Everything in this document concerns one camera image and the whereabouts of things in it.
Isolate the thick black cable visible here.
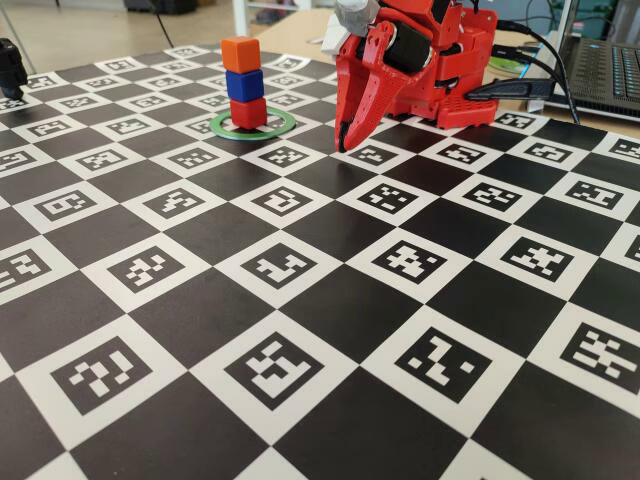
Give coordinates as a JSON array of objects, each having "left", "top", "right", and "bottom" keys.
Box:
[{"left": 492, "top": 19, "right": 582, "bottom": 125}]

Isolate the thin black floor cable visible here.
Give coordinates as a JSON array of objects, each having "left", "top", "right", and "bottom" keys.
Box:
[{"left": 149, "top": 0, "right": 176, "bottom": 49}]

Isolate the black white marker checkerboard mat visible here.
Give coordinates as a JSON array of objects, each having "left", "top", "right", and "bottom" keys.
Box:
[{"left": 0, "top": 43, "right": 640, "bottom": 480}]

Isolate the red gripper black motor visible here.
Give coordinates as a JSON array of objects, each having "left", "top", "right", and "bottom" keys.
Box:
[{"left": 333, "top": 0, "right": 450, "bottom": 154}]

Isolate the black camera device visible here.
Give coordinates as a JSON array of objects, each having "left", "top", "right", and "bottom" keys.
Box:
[{"left": 0, "top": 38, "right": 29, "bottom": 100}]

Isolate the green ring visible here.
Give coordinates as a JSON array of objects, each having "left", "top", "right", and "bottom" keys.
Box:
[{"left": 208, "top": 108, "right": 297, "bottom": 142}]

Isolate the orange cube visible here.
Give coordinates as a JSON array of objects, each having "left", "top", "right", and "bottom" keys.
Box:
[{"left": 221, "top": 36, "right": 261, "bottom": 75}]

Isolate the green flat disc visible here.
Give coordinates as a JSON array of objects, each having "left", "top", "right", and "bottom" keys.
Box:
[{"left": 488, "top": 54, "right": 526, "bottom": 74}]

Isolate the black cable plug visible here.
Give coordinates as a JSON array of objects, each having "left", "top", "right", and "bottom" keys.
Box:
[{"left": 464, "top": 77, "right": 555, "bottom": 104}]

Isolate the white wrist camera grey tape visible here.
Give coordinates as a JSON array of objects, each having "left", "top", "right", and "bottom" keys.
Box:
[{"left": 319, "top": 0, "right": 384, "bottom": 57}]

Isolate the blue cube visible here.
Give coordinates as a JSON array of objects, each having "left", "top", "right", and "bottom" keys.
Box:
[{"left": 224, "top": 68, "right": 265, "bottom": 103}]

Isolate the red perforated robot base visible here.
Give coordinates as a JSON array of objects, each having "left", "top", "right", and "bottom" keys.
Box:
[{"left": 387, "top": 74, "right": 499, "bottom": 132}]

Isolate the black floor box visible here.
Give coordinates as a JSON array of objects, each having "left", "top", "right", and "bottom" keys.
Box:
[{"left": 123, "top": 0, "right": 199, "bottom": 15}]

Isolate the black laptop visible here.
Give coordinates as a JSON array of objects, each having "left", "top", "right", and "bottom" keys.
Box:
[{"left": 542, "top": 0, "right": 640, "bottom": 122}]

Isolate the red cube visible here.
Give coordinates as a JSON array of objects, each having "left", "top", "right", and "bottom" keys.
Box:
[{"left": 229, "top": 97, "right": 268, "bottom": 131}]

